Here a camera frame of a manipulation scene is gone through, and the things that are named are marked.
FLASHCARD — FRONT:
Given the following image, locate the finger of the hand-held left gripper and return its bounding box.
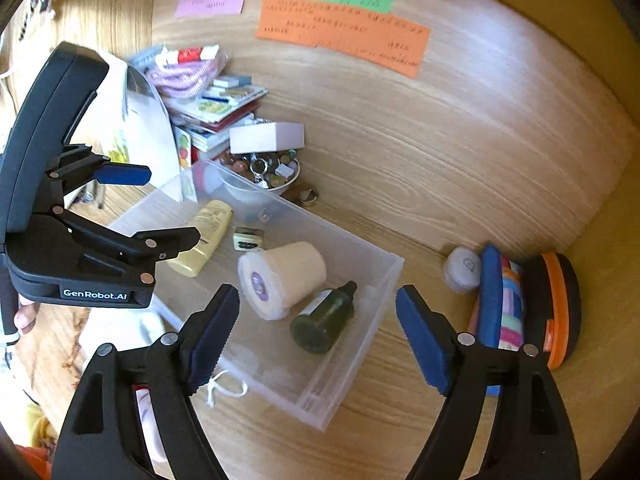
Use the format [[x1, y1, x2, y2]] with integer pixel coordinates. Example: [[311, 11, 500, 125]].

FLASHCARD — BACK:
[[46, 143, 152, 206], [14, 207, 202, 287]]

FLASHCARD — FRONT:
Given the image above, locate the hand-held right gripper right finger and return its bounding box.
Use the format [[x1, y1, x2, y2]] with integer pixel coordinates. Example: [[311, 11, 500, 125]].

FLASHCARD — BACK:
[[395, 284, 584, 480]]

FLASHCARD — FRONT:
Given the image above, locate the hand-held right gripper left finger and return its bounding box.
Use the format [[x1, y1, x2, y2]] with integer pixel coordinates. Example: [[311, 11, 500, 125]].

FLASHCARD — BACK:
[[50, 284, 241, 480]]

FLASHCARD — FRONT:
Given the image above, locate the wooden desktop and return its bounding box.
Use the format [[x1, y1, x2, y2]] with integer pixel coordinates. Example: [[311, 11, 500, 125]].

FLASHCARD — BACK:
[[20, 160, 601, 480]]

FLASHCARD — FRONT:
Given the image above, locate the person's left hand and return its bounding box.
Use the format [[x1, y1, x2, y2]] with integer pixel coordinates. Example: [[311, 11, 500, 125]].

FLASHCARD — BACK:
[[13, 300, 40, 334]]

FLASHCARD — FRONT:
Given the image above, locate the white paper sheet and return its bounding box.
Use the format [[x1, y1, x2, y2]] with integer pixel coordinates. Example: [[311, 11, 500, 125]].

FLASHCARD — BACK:
[[101, 52, 184, 204]]

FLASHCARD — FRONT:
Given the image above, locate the yellow lotion bottle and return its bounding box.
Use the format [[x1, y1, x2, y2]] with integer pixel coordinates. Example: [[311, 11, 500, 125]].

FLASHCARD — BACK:
[[167, 199, 235, 279]]

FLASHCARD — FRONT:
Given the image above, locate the fruit print carton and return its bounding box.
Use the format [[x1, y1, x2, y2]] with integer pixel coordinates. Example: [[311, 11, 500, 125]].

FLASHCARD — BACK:
[[172, 126, 202, 202]]

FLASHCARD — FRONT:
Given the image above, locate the clear plastic storage box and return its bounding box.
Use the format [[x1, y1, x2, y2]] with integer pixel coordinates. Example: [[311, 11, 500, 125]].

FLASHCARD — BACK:
[[106, 159, 406, 432]]

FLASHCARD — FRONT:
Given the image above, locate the white round jar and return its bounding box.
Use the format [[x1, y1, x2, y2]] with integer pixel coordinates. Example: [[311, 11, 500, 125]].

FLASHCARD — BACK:
[[443, 246, 484, 295]]

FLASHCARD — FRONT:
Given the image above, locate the blue striped pencil case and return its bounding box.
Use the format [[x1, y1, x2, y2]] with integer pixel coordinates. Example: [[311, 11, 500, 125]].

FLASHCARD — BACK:
[[466, 243, 529, 399]]

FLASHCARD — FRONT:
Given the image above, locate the small green black box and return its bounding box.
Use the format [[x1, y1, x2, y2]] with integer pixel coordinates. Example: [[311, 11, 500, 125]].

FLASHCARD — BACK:
[[232, 227, 265, 252]]

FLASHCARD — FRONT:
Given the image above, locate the dark green dropper bottle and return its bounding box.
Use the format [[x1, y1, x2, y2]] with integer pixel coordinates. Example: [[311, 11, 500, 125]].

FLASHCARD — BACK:
[[289, 280, 359, 356]]

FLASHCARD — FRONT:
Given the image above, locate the cream paper roll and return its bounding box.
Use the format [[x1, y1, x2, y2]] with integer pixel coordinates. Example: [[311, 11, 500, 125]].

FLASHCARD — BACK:
[[237, 241, 329, 322]]

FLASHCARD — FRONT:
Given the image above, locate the stack of books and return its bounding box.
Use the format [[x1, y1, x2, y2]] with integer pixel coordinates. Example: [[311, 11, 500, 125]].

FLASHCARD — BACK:
[[172, 105, 262, 153]]

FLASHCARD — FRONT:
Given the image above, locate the pile of beads and rings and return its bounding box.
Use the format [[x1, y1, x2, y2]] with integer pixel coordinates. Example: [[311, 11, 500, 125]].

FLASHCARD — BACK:
[[220, 150, 299, 190]]

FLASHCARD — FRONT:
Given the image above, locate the illustrated book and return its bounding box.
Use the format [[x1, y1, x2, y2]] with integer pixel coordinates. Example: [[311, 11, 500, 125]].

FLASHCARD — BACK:
[[172, 86, 269, 126]]

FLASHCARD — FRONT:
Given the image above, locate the white bowl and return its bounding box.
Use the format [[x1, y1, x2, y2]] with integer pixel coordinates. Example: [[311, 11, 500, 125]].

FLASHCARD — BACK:
[[220, 155, 301, 202]]

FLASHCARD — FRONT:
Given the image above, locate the red white tube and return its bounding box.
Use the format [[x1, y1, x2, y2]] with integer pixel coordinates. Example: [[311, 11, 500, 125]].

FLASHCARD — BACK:
[[154, 44, 221, 67]]

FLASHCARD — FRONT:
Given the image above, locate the small blue white box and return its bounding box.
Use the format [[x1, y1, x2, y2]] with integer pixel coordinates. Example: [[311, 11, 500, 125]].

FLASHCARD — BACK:
[[212, 75, 253, 90]]

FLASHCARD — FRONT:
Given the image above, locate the small white cardboard box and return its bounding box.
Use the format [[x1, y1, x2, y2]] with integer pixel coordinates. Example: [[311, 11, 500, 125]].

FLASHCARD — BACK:
[[228, 122, 306, 155]]

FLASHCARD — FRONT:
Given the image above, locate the orange black round device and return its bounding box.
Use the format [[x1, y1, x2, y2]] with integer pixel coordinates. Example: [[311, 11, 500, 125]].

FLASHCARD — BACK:
[[520, 251, 584, 372]]

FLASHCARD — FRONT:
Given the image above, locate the yellow cloth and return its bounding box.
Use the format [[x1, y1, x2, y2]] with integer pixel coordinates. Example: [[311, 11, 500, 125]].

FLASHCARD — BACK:
[[24, 404, 57, 461]]

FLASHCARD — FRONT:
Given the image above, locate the orange paper note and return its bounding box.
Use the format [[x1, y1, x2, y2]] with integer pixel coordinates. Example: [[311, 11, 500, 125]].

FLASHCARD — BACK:
[[254, 0, 432, 80]]

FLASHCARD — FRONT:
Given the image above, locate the white string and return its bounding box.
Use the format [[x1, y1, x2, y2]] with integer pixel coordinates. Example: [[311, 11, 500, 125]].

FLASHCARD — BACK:
[[207, 369, 250, 409]]

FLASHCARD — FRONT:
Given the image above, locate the purple coiled cable bag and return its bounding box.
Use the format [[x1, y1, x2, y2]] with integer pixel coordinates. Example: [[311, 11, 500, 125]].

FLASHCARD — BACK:
[[144, 53, 232, 102]]

